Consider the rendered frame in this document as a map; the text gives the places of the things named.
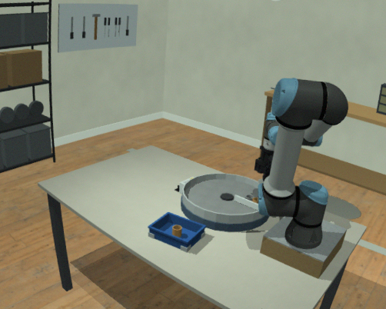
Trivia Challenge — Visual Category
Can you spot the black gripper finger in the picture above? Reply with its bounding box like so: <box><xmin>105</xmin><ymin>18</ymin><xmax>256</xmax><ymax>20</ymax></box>
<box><xmin>258</xmin><ymin>170</ymin><xmax>269</xmax><ymax>184</ymax></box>

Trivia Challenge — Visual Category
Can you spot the blue crate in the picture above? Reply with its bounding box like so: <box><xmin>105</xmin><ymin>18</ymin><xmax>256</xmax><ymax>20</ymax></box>
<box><xmin>148</xmin><ymin>212</ymin><xmax>205</xmax><ymax>252</ymax></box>

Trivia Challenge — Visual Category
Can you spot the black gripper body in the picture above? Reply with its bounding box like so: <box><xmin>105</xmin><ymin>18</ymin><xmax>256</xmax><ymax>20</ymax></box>
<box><xmin>255</xmin><ymin>146</ymin><xmax>274</xmax><ymax>175</ymax></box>

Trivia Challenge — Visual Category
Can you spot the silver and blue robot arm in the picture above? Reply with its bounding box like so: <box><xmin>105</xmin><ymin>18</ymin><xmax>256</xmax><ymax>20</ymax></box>
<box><xmin>258</xmin><ymin>78</ymin><xmax>348</xmax><ymax>249</ymax></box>

